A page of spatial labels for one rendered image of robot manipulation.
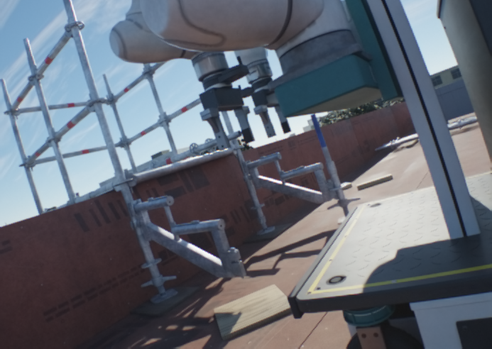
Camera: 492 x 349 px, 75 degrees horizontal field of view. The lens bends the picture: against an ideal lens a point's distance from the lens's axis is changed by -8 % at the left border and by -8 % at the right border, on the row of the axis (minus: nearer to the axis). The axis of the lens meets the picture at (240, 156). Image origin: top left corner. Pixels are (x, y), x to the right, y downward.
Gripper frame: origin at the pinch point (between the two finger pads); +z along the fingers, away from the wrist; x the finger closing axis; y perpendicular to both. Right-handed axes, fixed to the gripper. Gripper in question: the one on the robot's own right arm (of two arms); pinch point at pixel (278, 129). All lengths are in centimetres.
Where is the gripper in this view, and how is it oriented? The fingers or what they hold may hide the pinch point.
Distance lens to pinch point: 116.2
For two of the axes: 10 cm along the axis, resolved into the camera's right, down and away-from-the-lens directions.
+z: 3.3, 9.4, -0.2
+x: 4.9, -1.5, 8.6
